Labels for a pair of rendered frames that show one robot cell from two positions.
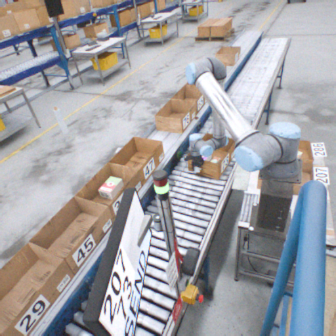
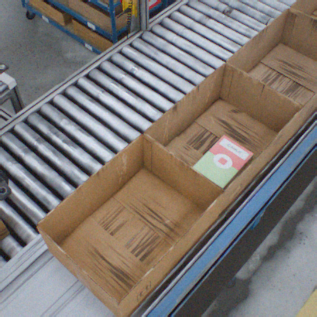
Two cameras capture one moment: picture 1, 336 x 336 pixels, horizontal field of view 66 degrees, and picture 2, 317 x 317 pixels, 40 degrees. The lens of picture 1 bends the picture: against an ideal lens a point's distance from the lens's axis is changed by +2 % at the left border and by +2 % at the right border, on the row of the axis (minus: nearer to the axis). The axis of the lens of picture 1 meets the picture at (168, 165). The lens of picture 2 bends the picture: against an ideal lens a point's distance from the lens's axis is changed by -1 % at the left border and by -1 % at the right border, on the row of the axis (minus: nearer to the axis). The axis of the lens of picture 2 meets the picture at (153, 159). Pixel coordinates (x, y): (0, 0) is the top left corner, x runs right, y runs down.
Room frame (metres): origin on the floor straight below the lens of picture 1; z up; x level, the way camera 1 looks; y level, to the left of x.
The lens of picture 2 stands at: (2.24, 0.40, 2.01)
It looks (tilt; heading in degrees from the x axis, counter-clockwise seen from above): 55 degrees down; 192
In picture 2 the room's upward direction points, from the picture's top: 1 degrees counter-clockwise
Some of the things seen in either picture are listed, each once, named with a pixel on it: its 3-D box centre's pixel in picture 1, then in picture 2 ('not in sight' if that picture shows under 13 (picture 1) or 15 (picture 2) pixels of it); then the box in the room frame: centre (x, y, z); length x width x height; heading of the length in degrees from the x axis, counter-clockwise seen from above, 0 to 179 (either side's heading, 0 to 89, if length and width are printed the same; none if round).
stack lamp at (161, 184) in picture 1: (161, 182); not in sight; (0.67, 0.04, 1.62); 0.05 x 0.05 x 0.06
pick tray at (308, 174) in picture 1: (285, 176); not in sight; (1.46, -0.89, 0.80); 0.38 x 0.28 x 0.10; 63
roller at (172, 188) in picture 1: (189, 193); (46, 173); (1.50, -0.14, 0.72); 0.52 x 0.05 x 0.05; 59
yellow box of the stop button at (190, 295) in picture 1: (193, 287); (126, 8); (0.67, -0.04, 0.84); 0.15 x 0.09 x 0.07; 149
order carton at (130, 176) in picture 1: (111, 190); (221, 136); (1.41, 0.44, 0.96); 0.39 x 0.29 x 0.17; 149
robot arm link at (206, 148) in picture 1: (205, 147); not in sight; (1.55, -0.29, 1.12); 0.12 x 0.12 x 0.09; 22
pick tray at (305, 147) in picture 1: (286, 153); not in sight; (1.74, -1.03, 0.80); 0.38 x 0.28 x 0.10; 67
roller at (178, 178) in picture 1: (195, 182); (17, 197); (1.61, -0.21, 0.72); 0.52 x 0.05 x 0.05; 59
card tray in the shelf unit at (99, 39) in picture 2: not in sight; (110, 26); (0.02, -0.34, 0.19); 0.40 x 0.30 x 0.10; 60
